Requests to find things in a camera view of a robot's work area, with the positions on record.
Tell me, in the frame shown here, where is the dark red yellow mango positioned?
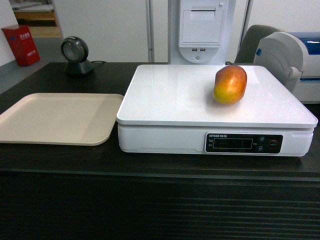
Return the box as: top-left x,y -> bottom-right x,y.
212,65 -> 247,105

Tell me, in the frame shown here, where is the white checkout scale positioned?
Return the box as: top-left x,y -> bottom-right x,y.
116,65 -> 318,157

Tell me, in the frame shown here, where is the black slatted checkout counter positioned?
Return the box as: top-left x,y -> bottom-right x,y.
0,61 -> 320,240

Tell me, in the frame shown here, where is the beige plastic tray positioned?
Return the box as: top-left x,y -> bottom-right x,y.
0,93 -> 124,146

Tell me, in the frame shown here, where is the black round barcode scanner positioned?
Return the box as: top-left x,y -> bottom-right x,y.
60,36 -> 94,77

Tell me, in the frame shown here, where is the grey office chair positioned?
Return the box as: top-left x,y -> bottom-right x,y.
234,24 -> 283,64

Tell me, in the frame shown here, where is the white blue label printer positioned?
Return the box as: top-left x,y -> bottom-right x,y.
253,31 -> 320,104

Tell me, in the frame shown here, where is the red fire equipment box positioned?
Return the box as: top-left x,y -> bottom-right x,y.
1,25 -> 40,67

